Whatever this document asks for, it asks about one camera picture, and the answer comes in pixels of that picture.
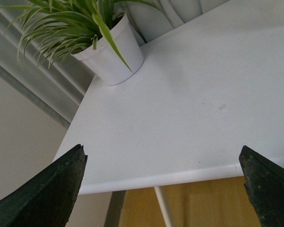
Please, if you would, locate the left green spider plant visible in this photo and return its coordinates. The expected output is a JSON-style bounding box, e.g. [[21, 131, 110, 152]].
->
[[0, 0, 173, 73]]

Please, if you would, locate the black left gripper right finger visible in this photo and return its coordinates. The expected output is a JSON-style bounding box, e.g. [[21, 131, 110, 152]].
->
[[239, 146, 284, 227]]

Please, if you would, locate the white table leg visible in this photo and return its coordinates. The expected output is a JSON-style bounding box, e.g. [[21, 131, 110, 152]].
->
[[154, 186, 175, 227]]

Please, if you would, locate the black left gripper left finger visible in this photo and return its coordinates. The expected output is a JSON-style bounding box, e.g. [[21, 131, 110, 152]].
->
[[0, 144, 88, 227]]

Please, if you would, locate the left white plant pot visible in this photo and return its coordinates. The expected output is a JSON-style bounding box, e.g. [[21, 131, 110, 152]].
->
[[73, 15, 144, 85]]

